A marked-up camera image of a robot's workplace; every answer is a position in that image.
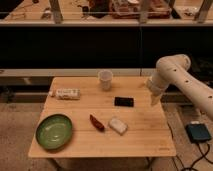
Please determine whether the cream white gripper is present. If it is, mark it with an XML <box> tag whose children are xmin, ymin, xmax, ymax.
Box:
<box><xmin>146</xmin><ymin>77</ymin><xmax>165</xmax><ymax>106</ymax></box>

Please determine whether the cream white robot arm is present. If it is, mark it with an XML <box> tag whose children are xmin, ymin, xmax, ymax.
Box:
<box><xmin>146</xmin><ymin>54</ymin><xmax>213</xmax><ymax>121</ymax></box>

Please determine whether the green ceramic bowl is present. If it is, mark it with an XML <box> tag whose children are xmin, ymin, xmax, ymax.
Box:
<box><xmin>35</xmin><ymin>114</ymin><xmax>73</xmax><ymax>150</ymax></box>

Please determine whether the black rectangular block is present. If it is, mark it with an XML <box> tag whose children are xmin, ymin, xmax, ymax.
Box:
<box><xmin>114</xmin><ymin>97</ymin><xmax>134</xmax><ymax>107</ymax></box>

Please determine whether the white wrapped sponge block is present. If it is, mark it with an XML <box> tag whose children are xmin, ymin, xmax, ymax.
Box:
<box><xmin>108</xmin><ymin>117</ymin><xmax>128</xmax><ymax>135</ymax></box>

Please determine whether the dark blue foot pedal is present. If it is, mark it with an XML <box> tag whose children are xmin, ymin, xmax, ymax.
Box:
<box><xmin>185</xmin><ymin>124</ymin><xmax>212</xmax><ymax>143</ymax></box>

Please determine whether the red chili pepper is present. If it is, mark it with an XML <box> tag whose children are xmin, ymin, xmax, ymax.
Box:
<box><xmin>90</xmin><ymin>115</ymin><xmax>105</xmax><ymax>131</ymax></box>

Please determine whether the white labelled bottle lying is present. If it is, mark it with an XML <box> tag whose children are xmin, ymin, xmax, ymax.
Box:
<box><xmin>49</xmin><ymin>88</ymin><xmax>80</xmax><ymax>100</ymax></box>

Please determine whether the red tray with clutter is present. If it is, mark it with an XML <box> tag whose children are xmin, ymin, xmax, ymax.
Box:
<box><xmin>110</xmin><ymin>0</ymin><xmax>171</xmax><ymax>18</ymax></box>

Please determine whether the long background shelf bench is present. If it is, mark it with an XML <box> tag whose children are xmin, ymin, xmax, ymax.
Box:
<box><xmin>0</xmin><ymin>0</ymin><xmax>213</xmax><ymax>27</ymax></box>

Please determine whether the black cable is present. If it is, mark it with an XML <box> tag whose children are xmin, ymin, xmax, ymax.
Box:
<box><xmin>166</xmin><ymin>123</ymin><xmax>213</xmax><ymax>171</ymax></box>

